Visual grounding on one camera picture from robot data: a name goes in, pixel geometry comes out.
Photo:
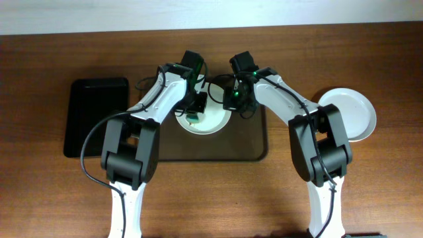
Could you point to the white plate top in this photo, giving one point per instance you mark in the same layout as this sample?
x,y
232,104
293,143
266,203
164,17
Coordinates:
x,y
213,119

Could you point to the white plate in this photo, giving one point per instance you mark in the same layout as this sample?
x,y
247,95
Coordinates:
x,y
213,119
358,113

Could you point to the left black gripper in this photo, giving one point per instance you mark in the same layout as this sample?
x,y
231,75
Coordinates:
x,y
193,112

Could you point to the brown clear plastic tray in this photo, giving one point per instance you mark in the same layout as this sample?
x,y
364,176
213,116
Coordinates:
x,y
243,138

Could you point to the black plastic tray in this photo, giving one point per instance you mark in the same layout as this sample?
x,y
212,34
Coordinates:
x,y
91,100

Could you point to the green yellow scrub sponge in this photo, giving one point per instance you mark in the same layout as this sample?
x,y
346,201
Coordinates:
x,y
193,118

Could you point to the white plate bottom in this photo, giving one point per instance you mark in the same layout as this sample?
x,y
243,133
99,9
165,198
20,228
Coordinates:
x,y
358,113

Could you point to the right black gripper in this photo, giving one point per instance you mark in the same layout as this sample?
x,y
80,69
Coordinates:
x,y
232,105

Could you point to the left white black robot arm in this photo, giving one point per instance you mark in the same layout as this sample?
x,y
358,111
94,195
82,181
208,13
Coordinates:
x,y
130,151

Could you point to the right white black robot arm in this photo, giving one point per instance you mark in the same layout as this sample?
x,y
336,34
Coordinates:
x,y
320,150

